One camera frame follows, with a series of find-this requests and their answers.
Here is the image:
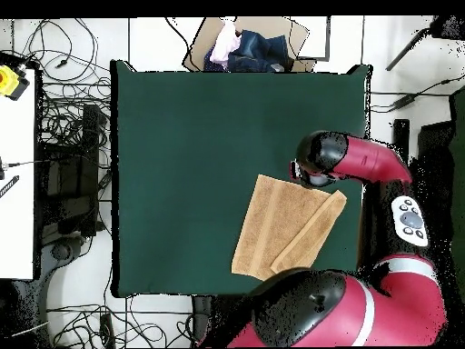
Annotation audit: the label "tan terry towel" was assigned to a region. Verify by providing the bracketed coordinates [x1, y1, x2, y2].
[231, 174, 348, 282]

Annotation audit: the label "dark green table cloth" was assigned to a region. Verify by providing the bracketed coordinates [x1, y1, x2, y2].
[110, 59, 372, 299]

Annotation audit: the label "blue jeans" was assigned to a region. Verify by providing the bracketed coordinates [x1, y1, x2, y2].
[203, 29, 295, 73]

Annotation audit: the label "pale pink garment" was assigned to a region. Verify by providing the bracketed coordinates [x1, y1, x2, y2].
[209, 19, 242, 68]

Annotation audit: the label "cardboard box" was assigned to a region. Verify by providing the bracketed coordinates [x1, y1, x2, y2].
[181, 15, 317, 73]

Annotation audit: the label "green cloth covered stand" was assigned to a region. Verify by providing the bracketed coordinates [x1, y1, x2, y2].
[448, 85, 465, 304]

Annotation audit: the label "black tripod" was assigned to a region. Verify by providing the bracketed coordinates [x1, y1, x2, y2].
[385, 15, 465, 72]

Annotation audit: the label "black power strip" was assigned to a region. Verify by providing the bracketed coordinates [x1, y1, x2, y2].
[99, 313, 115, 348]

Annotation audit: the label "white desk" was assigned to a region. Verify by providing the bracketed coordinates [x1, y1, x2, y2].
[0, 68, 37, 280]

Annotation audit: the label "black label strip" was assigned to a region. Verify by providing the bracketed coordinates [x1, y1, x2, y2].
[0, 174, 20, 199]

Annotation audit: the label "yellow emergency stop button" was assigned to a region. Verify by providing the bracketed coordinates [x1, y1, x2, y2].
[0, 65, 31, 102]

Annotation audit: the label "black metal frame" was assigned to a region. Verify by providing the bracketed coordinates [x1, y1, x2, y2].
[37, 104, 110, 239]
[391, 118, 455, 168]

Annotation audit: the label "black power adapter with cable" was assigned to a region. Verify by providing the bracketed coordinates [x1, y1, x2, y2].
[370, 74, 465, 112]

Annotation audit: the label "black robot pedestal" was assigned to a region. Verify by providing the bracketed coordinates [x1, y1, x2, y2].
[191, 294, 213, 344]

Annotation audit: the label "black cable tangle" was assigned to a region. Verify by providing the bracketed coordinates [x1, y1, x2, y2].
[12, 17, 112, 168]

